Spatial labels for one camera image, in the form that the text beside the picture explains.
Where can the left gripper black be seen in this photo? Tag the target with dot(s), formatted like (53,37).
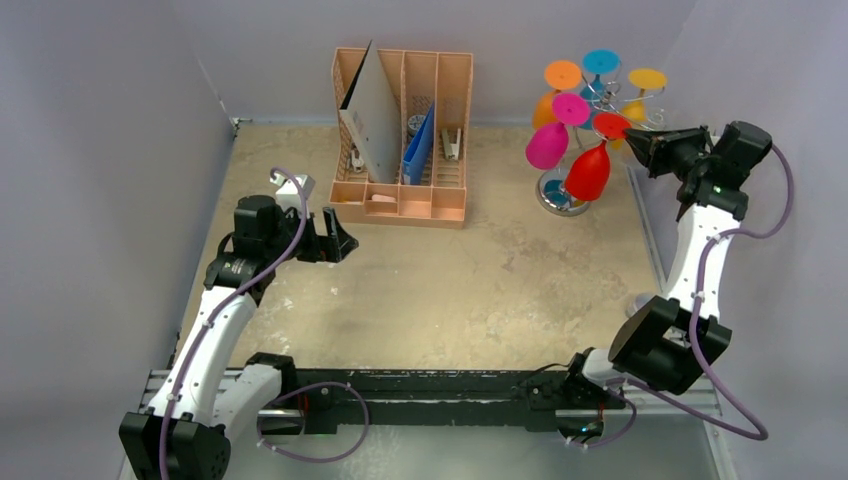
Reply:
(329,248)

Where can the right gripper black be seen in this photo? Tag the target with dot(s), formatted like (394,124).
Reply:
(672,153)

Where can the red wine glass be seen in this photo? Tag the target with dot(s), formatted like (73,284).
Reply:
(589,174)

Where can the pink wine glass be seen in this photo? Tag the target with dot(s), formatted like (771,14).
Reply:
(555,112)

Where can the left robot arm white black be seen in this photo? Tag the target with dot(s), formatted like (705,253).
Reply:
(235,283)

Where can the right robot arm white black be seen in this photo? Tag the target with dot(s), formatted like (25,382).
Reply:
(671,340)

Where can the yellow wine glass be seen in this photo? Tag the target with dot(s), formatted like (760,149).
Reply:
(636,103)

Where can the blue wine glass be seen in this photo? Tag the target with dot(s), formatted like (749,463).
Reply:
(597,63)

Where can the chrome wine glass rack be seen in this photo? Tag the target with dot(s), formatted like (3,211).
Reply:
(549,189)

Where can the orange wine glass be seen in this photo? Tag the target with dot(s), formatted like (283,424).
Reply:
(560,76)

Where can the pink eraser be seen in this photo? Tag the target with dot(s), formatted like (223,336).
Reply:
(383,198)

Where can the blue folder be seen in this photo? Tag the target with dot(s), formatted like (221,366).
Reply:
(418,151)

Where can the grey white folder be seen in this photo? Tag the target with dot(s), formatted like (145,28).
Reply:
(372,118)

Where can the tape roll in organizer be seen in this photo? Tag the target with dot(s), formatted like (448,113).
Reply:
(414,123)

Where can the grey stapler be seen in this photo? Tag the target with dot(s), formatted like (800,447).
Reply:
(451,143)

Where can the peach plastic desk organizer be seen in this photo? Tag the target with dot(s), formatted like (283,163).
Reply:
(417,79)

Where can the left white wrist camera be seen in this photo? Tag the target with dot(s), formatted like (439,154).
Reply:
(288,193)

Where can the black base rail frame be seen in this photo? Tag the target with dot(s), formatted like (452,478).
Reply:
(543,400)

